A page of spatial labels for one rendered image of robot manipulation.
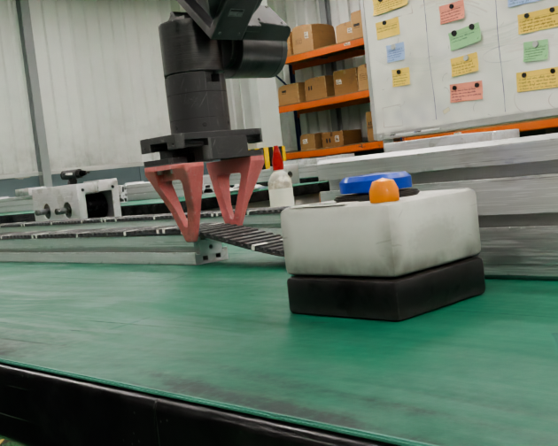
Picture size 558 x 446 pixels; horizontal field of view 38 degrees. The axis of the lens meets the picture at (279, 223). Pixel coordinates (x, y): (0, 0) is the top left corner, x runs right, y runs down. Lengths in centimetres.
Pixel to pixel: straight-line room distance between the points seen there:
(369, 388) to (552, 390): 6
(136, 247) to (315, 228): 45
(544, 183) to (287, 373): 22
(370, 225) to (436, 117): 360
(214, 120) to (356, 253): 36
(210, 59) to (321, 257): 36
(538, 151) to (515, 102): 329
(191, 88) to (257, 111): 822
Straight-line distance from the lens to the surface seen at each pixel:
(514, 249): 50
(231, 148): 75
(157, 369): 37
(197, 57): 75
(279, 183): 124
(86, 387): 37
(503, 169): 51
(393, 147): 79
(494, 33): 384
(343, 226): 42
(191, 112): 75
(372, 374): 32
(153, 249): 83
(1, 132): 1275
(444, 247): 43
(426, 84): 403
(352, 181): 44
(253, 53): 79
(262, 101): 878
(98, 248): 92
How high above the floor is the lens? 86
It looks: 4 degrees down
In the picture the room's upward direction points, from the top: 6 degrees counter-clockwise
